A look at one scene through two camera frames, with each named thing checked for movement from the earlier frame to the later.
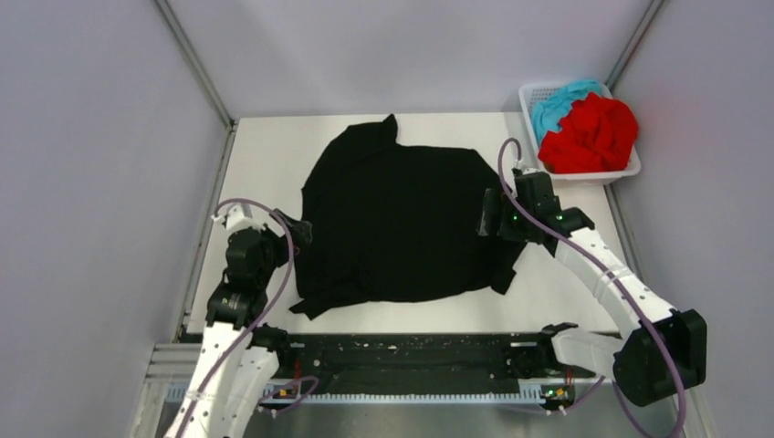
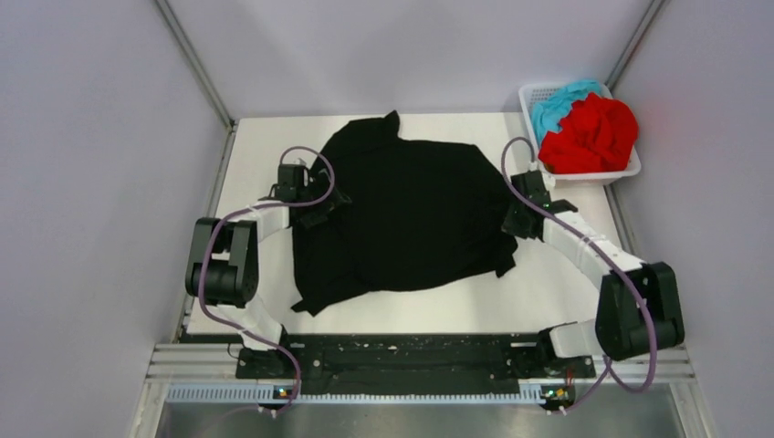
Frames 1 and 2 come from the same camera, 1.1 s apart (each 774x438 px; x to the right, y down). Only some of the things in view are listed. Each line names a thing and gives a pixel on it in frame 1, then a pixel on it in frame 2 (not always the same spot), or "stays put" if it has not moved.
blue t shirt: [551, 108] stays put
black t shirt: [395, 223] stays put
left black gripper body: [277, 249] to [311, 213]
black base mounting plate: [484, 362] stays put
